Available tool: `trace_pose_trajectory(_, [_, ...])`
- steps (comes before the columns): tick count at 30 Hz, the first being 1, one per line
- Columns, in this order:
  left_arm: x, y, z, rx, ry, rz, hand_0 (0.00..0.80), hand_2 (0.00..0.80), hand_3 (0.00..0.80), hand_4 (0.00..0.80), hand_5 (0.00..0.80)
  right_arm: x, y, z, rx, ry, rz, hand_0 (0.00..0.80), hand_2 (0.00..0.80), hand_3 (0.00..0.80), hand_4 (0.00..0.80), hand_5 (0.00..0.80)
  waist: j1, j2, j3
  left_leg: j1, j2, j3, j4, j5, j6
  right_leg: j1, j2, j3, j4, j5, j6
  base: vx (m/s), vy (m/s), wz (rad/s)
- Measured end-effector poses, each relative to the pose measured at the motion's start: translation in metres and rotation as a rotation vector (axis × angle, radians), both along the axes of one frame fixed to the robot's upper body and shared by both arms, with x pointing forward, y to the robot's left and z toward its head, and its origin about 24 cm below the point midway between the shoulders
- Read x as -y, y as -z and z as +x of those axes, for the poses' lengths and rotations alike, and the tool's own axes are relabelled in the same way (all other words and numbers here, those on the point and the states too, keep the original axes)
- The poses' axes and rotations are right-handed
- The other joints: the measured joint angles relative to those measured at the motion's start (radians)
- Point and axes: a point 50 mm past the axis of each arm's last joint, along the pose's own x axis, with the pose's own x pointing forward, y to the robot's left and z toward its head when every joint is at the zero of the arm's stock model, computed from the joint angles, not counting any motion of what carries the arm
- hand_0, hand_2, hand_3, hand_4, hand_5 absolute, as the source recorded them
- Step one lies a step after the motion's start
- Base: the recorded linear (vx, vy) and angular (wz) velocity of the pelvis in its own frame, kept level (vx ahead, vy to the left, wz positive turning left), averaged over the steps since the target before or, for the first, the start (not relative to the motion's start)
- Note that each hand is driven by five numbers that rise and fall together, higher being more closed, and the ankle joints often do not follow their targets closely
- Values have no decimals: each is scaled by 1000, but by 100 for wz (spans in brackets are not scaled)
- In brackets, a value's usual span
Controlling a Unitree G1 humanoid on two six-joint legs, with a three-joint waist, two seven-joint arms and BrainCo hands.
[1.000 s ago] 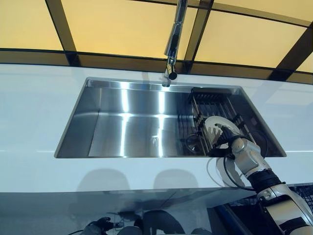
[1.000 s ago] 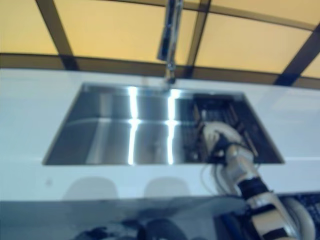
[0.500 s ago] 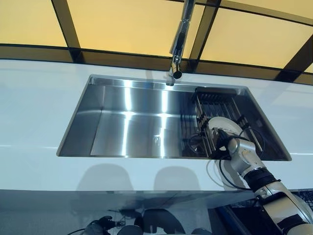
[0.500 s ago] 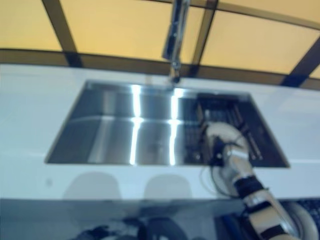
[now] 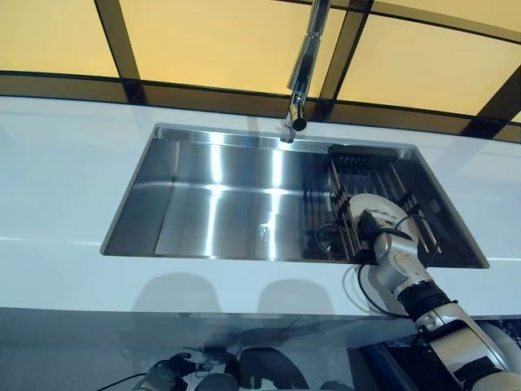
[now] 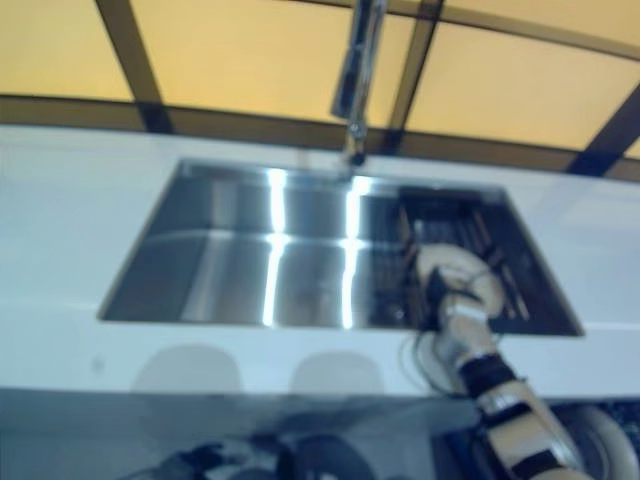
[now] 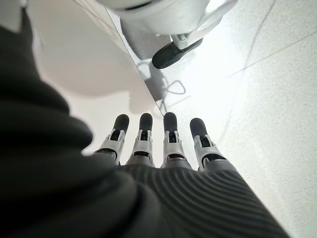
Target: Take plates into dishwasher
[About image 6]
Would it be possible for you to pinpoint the stainless steel sink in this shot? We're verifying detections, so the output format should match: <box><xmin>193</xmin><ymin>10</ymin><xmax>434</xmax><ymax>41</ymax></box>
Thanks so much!
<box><xmin>97</xmin><ymin>158</ymin><xmax>586</xmax><ymax>337</ymax></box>

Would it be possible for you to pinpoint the dark robot left hand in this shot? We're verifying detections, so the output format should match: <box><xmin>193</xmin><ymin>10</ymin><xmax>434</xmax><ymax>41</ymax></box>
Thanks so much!
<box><xmin>167</xmin><ymin>442</ymin><xmax>229</xmax><ymax>480</ymax></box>

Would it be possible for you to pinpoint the beige plate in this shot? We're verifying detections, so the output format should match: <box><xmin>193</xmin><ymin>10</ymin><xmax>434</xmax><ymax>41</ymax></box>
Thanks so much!
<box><xmin>417</xmin><ymin>243</ymin><xmax>505</xmax><ymax>321</ymax></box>

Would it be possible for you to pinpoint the white glossy cabinet front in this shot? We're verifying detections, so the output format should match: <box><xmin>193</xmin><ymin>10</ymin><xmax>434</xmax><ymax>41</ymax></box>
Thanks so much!
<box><xmin>0</xmin><ymin>387</ymin><xmax>481</xmax><ymax>480</ymax></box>

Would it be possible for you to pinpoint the chrome gooseneck faucet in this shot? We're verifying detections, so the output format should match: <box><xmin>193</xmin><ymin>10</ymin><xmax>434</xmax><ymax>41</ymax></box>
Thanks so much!
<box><xmin>329</xmin><ymin>0</ymin><xmax>387</xmax><ymax>169</ymax></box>

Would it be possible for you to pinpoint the black dish drying rack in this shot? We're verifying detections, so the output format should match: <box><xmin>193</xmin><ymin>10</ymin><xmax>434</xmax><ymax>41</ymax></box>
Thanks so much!
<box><xmin>369</xmin><ymin>184</ymin><xmax>584</xmax><ymax>336</ymax></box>

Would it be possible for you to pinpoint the yellow window dark frame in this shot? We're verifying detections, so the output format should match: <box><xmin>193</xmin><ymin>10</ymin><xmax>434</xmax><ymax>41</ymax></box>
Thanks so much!
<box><xmin>0</xmin><ymin>0</ymin><xmax>640</xmax><ymax>179</ymax></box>

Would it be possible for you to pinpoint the dark robot right hand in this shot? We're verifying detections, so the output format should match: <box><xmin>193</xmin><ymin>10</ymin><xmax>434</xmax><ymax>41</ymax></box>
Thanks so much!
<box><xmin>422</xmin><ymin>264</ymin><xmax>494</xmax><ymax>332</ymax></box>

